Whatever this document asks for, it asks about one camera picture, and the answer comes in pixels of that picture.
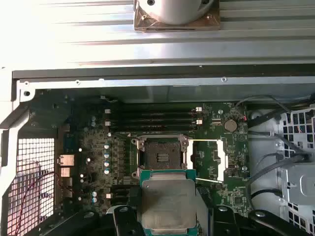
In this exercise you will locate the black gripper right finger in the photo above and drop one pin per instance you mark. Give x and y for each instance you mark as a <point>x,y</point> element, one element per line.
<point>224,221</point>

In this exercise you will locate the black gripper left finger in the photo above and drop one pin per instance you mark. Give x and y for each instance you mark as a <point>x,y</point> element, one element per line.
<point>125,221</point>

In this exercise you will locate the silver green CPU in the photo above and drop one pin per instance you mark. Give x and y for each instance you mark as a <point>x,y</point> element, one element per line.
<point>167,196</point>

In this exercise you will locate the metal socket cover frame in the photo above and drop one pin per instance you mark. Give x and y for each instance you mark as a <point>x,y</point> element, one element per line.
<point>220,159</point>

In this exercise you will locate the black RAM slot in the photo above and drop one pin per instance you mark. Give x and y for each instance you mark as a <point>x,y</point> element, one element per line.
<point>152,127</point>
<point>121,196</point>
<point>121,190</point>
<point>152,115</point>
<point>152,121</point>
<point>152,110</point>

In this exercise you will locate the black CPU socket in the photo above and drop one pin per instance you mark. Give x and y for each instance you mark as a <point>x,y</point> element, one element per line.
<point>160,152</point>

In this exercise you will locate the green motherboard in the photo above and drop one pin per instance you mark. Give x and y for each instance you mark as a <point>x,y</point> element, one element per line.
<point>236,194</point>

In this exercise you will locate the silver metal drive cage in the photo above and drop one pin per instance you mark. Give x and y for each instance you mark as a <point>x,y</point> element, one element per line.
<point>295,177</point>

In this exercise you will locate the round silver coin battery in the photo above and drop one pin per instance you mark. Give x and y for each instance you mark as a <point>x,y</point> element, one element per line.
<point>230,125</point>

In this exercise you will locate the black silver PC case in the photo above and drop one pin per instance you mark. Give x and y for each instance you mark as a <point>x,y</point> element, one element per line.
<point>147,78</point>

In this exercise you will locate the brown square base plate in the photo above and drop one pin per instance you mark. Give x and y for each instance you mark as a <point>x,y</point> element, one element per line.
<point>142,24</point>

